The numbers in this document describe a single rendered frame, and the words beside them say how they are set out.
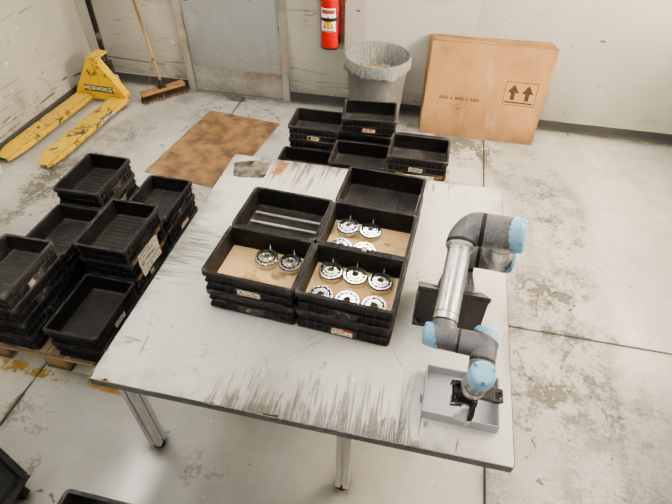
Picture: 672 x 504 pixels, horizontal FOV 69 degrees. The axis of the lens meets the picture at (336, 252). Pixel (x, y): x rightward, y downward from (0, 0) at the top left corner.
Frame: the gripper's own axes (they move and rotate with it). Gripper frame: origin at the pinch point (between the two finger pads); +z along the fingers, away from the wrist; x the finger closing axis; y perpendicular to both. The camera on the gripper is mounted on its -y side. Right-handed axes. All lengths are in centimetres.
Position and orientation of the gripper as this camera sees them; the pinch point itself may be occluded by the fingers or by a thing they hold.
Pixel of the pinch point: (466, 403)
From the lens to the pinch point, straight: 179.3
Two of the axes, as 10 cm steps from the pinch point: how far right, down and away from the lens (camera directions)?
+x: -1.5, 8.6, -4.9
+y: -9.9, -1.1, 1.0
